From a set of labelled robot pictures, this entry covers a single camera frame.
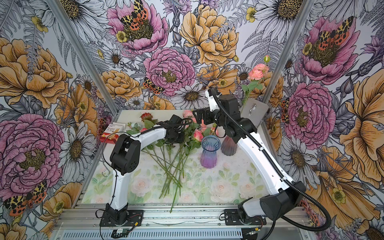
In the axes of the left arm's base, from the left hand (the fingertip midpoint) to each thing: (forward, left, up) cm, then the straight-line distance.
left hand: (181, 143), depth 99 cm
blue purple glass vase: (-10, -17, +14) cm, 24 cm away
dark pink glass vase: (-7, -28, +7) cm, 30 cm away
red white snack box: (+8, +47, +1) cm, 48 cm away
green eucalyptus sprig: (+12, +33, +1) cm, 35 cm away
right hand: (-4, -11, +32) cm, 34 cm away
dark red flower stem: (+17, +24, +2) cm, 29 cm away
